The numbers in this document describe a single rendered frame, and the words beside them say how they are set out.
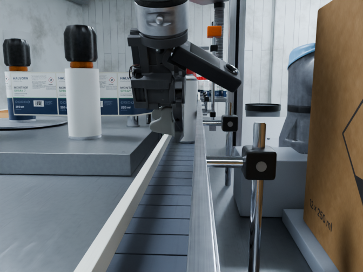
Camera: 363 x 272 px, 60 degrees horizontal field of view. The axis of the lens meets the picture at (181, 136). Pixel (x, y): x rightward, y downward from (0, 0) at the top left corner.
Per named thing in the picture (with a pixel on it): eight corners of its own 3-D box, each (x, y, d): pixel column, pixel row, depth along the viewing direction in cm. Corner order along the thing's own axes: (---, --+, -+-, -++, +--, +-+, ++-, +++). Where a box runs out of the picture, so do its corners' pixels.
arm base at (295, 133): (274, 140, 82) (275, 102, 81) (336, 140, 80) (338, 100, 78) (283, 154, 68) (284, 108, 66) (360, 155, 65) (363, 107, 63)
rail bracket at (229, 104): (198, 182, 65) (199, 101, 62) (234, 183, 64) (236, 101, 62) (198, 187, 62) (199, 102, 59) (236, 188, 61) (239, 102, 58)
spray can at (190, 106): (179, 139, 85) (179, 61, 82) (198, 140, 84) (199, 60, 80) (174, 143, 80) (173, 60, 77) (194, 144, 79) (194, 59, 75)
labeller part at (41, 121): (7, 119, 131) (6, 116, 131) (80, 119, 130) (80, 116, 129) (-52, 130, 101) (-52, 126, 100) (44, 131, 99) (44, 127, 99)
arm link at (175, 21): (189, -10, 46) (188, 9, 40) (189, 22, 49) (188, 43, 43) (138, -9, 46) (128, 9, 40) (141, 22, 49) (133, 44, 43)
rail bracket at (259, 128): (198, 266, 35) (200, 120, 33) (264, 269, 35) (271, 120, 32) (198, 285, 32) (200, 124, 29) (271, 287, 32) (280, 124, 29)
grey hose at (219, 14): (212, 69, 109) (213, 4, 105) (222, 69, 109) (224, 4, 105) (213, 68, 105) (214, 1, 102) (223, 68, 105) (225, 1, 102)
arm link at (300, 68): (313, 101, 80) (315, 45, 77) (362, 104, 68) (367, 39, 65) (275, 104, 75) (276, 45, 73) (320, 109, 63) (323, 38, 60)
